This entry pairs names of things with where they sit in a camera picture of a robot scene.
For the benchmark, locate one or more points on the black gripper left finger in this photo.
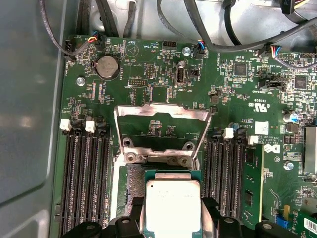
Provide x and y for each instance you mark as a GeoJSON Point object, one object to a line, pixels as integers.
{"type": "Point", "coordinates": [123, 228]}

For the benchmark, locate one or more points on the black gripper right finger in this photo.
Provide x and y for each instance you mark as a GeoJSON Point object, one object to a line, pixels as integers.
{"type": "Point", "coordinates": [227, 228]}

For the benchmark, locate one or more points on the silver CPU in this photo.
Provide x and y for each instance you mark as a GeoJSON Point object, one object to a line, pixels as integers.
{"type": "Point", "coordinates": [173, 198]}

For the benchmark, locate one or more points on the metal socket cover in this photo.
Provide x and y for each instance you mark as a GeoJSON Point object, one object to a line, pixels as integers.
{"type": "Point", "coordinates": [138, 110]}

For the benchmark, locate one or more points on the CPU socket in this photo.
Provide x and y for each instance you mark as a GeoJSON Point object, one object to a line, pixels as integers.
{"type": "Point", "coordinates": [135, 181]}

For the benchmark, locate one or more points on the green RAM stick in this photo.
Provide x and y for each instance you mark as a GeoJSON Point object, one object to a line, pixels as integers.
{"type": "Point", "coordinates": [252, 178]}

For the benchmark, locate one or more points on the silver motherboard screw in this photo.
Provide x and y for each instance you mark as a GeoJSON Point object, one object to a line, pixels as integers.
{"type": "Point", "coordinates": [80, 81]}
{"type": "Point", "coordinates": [186, 51]}
{"type": "Point", "coordinates": [288, 165]}

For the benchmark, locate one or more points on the silver chipset heatsink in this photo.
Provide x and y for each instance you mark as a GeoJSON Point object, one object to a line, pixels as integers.
{"type": "Point", "coordinates": [311, 148]}

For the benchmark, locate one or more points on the green motherboard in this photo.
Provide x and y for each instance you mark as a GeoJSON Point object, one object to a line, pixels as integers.
{"type": "Point", "coordinates": [223, 104]}

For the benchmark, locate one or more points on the blue-topped round capacitor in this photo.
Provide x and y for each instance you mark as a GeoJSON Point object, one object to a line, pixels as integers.
{"type": "Point", "coordinates": [294, 117]}

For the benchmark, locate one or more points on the internal USB connector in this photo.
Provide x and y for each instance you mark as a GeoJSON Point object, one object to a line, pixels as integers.
{"type": "Point", "coordinates": [180, 77]}

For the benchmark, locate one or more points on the round coin battery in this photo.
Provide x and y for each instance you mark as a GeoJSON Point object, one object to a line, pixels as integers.
{"type": "Point", "coordinates": [107, 67]}

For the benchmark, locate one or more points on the black PC case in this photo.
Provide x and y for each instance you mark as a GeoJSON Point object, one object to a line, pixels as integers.
{"type": "Point", "coordinates": [24, 99]}

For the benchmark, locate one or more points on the black fan connector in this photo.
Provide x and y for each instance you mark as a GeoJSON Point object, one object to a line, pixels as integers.
{"type": "Point", "coordinates": [96, 41]}
{"type": "Point", "coordinates": [268, 52]}
{"type": "Point", "coordinates": [201, 50]}

